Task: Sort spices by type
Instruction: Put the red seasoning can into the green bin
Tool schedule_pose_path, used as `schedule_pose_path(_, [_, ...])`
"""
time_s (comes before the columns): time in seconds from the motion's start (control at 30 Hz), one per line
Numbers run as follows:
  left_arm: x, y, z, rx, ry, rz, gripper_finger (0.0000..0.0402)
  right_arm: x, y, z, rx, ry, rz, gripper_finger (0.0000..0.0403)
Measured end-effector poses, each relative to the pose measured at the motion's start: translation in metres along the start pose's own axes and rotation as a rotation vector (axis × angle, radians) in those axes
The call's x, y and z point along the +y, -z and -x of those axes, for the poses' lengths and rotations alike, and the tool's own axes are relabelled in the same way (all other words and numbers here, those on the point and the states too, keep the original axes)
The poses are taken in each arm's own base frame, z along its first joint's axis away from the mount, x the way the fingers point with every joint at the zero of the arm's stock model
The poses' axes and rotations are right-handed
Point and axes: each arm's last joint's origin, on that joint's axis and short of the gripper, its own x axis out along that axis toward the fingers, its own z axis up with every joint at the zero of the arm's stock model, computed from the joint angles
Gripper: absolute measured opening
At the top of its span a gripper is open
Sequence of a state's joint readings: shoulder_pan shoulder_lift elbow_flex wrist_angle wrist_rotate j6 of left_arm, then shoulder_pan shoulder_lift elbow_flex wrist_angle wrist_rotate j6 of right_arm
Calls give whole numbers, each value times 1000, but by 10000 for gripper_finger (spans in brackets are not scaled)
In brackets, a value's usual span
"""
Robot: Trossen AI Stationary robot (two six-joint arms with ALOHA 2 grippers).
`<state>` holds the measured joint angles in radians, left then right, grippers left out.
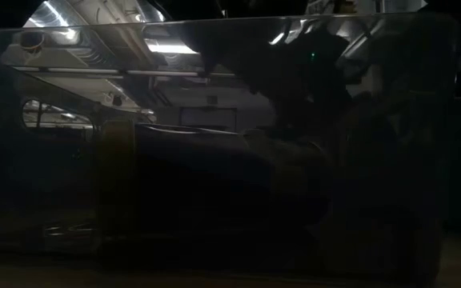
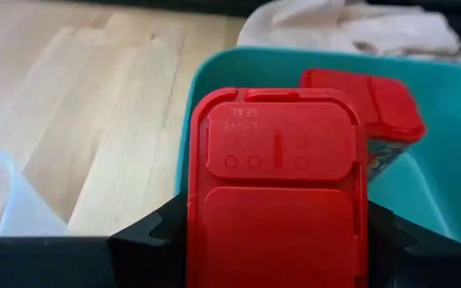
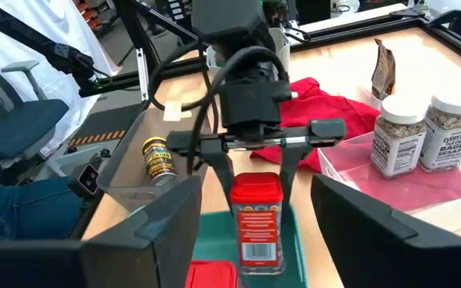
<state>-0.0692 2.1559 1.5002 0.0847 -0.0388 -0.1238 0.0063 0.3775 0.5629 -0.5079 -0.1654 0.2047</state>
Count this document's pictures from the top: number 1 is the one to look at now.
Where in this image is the yellow-lid dark spice jar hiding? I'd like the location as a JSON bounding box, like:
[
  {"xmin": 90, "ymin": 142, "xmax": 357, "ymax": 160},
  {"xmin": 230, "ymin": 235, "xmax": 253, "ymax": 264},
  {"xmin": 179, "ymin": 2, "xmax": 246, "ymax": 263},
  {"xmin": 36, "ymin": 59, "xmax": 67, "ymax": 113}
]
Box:
[{"xmin": 95, "ymin": 121, "xmax": 332, "ymax": 243}]

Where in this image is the grey horizontal pipe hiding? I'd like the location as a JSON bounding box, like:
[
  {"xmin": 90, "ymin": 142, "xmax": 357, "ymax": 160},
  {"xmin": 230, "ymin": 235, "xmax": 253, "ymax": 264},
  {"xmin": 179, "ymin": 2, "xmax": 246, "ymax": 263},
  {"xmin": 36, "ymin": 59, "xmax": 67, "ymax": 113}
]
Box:
[{"xmin": 12, "ymin": 66, "xmax": 238, "ymax": 78}]

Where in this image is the ceiling light panel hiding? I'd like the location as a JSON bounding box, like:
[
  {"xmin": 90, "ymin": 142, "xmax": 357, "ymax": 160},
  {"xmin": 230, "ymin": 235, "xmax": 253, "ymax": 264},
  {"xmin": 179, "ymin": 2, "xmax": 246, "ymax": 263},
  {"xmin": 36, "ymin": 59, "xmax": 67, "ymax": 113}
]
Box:
[{"xmin": 145, "ymin": 39, "xmax": 199, "ymax": 55}]

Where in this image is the silver ventilation duct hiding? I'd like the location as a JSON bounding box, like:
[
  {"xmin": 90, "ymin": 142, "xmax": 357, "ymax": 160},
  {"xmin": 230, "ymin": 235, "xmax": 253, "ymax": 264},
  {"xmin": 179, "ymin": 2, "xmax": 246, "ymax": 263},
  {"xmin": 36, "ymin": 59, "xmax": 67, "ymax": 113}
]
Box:
[
  {"xmin": 22, "ymin": 0, "xmax": 83, "ymax": 41},
  {"xmin": 134, "ymin": 0, "xmax": 166, "ymax": 23}
]

